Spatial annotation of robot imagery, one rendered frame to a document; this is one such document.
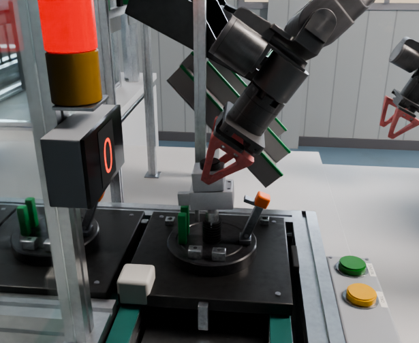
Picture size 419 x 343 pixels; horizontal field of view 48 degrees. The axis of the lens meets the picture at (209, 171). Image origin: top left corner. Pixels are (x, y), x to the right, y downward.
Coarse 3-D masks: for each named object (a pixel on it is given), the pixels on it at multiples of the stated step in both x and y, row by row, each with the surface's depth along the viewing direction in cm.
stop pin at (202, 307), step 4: (200, 304) 64; (204, 304) 64; (200, 308) 63; (204, 308) 63; (200, 312) 64; (204, 312) 63; (200, 316) 64; (204, 316) 64; (208, 316) 65; (200, 320) 64; (204, 320) 64; (208, 320) 65; (200, 324) 64; (204, 324) 64; (208, 324) 66; (200, 328) 65; (204, 328) 65
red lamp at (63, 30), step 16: (48, 0) 41; (64, 0) 41; (80, 0) 42; (48, 16) 42; (64, 16) 42; (80, 16) 42; (48, 32) 42; (64, 32) 42; (80, 32) 43; (96, 32) 45; (48, 48) 43; (64, 48) 43; (80, 48) 43
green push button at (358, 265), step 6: (342, 258) 73; (348, 258) 73; (354, 258) 73; (342, 264) 71; (348, 264) 71; (354, 264) 71; (360, 264) 71; (366, 264) 71; (342, 270) 71; (348, 270) 70; (354, 270) 70; (360, 270) 70
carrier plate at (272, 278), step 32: (160, 224) 83; (256, 224) 83; (160, 256) 73; (256, 256) 73; (288, 256) 74; (160, 288) 66; (192, 288) 66; (224, 288) 66; (256, 288) 66; (288, 288) 66
